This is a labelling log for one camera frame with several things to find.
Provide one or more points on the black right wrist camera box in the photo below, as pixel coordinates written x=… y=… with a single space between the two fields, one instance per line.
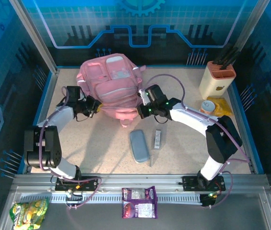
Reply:
x=155 y=92

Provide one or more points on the cream knife block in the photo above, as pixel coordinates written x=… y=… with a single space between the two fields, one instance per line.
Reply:
x=212 y=83

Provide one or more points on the white camera bracket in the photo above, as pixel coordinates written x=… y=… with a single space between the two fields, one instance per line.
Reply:
x=143 y=97
x=81 y=96

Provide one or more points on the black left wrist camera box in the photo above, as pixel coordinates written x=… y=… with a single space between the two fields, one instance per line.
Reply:
x=73 y=93

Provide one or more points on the small white printed box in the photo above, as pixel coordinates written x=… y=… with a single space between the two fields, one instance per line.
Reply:
x=157 y=139

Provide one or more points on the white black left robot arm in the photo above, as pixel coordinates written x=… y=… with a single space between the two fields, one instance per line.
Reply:
x=59 y=117

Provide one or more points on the white left camera bracket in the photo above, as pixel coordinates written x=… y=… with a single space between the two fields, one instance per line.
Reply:
x=81 y=96

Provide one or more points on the green yellow snack bag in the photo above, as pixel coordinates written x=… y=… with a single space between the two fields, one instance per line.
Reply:
x=29 y=213

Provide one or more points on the purple snack bag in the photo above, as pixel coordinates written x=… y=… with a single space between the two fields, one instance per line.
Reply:
x=139 y=206

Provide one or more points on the grey pencil case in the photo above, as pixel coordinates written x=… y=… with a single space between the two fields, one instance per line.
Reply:
x=139 y=146

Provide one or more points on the aluminium frame post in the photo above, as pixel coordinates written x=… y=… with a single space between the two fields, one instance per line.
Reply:
x=252 y=24
x=33 y=36

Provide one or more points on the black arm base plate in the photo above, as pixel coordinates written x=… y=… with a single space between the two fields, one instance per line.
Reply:
x=90 y=180
x=190 y=183

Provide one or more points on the pink student backpack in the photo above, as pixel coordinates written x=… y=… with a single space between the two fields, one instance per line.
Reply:
x=116 y=91

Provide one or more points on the aluminium frame rail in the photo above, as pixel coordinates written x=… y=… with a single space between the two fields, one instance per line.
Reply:
x=138 y=179

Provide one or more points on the white right camera bracket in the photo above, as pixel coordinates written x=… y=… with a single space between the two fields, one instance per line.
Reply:
x=143 y=97

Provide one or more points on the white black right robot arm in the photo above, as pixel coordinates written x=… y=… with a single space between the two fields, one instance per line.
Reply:
x=188 y=117

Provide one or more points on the grey pen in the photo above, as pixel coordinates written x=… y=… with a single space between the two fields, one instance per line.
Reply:
x=151 y=161

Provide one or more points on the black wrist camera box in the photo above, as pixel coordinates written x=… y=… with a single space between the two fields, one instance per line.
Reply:
x=155 y=92
x=73 y=93

